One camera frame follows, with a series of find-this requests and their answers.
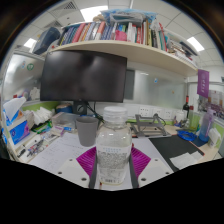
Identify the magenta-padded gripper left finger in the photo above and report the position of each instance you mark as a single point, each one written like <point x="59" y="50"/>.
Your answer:
<point x="87" y="161"/>

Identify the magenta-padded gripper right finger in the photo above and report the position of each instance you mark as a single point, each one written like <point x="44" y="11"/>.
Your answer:
<point x="140" y="161"/>

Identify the clear plastic water bottle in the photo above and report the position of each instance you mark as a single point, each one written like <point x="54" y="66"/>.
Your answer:
<point x="114" y="150"/>

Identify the white printed paper sheet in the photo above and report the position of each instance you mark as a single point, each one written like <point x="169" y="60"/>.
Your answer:
<point x="60" y="150"/>

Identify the grey ribbed cup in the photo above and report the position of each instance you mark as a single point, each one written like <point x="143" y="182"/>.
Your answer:
<point x="86" y="131"/>

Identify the black desk mat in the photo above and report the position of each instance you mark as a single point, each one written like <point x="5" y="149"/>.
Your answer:
<point x="170" y="145"/>

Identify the grey metal laptop stand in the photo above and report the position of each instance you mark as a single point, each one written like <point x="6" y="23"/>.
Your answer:
<point x="146" y="126"/>

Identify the small white paper piece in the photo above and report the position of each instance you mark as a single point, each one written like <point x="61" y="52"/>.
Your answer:
<point x="185" y="160"/>

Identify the clear plastic box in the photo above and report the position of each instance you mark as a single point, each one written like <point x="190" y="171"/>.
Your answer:
<point x="65" y="120"/>

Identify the stack of white napkins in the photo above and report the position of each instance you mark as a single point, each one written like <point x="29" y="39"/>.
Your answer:
<point x="40" y="116"/>

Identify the dark wine bottle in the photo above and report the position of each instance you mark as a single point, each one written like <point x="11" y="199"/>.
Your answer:
<point x="186" y="108"/>

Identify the blue tissue box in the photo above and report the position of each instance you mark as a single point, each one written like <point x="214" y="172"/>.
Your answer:
<point x="18" y="131"/>

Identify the purple drink bottle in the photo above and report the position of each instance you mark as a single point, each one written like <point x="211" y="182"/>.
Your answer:
<point x="206" y="125"/>

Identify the black computer monitor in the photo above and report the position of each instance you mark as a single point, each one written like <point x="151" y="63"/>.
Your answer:
<point x="83" y="76"/>

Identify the purple hanging banner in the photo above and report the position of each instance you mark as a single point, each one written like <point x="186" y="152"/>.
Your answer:
<point x="203" y="83"/>

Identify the ceiling light panels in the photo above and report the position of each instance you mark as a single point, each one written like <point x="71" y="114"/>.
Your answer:
<point x="93" y="12"/>

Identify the white wall socket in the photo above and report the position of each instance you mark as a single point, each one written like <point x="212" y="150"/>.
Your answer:
<point x="144" y="111"/>
<point x="157" y="112"/>

